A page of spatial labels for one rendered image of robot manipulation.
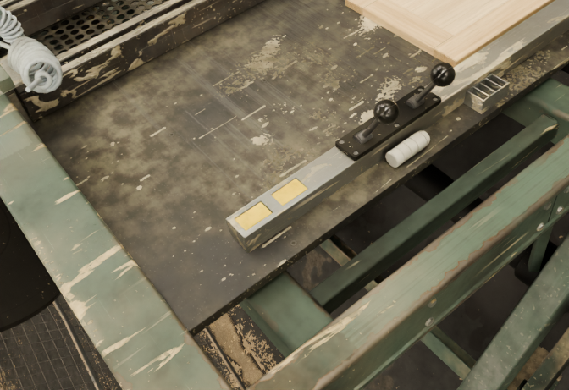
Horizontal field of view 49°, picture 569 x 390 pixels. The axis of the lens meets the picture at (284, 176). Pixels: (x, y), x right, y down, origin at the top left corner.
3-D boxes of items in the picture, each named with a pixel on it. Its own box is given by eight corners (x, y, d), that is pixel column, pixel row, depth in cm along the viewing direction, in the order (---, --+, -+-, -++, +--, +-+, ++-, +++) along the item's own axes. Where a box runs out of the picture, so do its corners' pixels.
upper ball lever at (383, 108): (376, 143, 103) (408, 110, 91) (359, 155, 102) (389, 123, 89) (361, 124, 104) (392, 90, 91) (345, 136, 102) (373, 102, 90)
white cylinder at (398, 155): (397, 171, 103) (431, 146, 105) (397, 158, 100) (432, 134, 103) (384, 162, 104) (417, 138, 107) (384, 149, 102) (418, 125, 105)
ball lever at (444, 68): (427, 108, 107) (464, 73, 95) (411, 119, 106) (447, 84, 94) (413, 90, 108) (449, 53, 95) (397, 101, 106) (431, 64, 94)
